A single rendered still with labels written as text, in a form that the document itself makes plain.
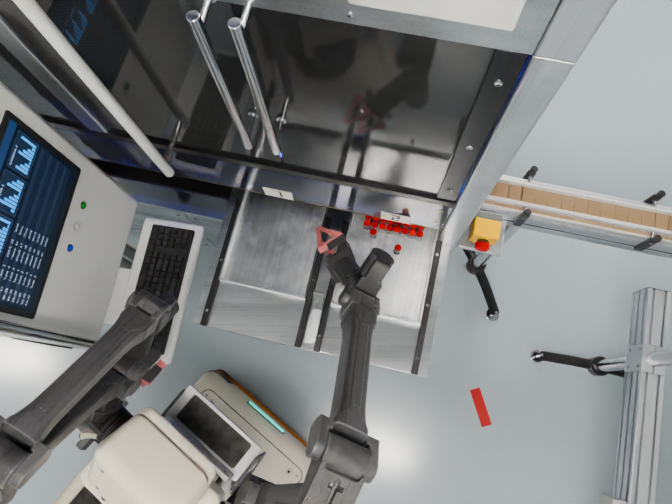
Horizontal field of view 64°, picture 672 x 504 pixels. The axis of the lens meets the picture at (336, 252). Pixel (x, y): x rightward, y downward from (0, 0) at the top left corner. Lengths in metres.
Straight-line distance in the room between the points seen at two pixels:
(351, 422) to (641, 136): 2.44
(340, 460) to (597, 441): 1.90
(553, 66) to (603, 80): 2.31
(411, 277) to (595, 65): 1.88
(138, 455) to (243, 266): 0.69
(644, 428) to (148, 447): 1.57
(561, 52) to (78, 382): 0.92
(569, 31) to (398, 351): 1.04
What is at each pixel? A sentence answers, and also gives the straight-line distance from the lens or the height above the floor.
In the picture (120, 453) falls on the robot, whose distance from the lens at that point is 1.17.
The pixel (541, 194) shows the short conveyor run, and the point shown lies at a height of 0.93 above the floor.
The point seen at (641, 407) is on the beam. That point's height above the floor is 0.55.
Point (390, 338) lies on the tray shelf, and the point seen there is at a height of 0.88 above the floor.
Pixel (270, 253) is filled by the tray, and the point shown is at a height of 0.88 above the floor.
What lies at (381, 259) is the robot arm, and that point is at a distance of 1.17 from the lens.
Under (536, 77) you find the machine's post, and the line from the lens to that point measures 0.87.
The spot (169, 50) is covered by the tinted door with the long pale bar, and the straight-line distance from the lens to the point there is 1.06.
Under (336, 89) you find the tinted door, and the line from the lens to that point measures 0.99.
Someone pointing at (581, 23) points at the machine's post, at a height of 1.88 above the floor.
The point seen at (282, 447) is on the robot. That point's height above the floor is 0.28.
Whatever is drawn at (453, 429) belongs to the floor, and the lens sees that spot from 2.49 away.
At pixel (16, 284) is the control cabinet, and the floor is 1.28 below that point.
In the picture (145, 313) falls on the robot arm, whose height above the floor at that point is 1.37.
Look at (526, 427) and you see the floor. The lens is 2.56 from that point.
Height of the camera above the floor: 2.45
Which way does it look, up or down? 75 degrees down
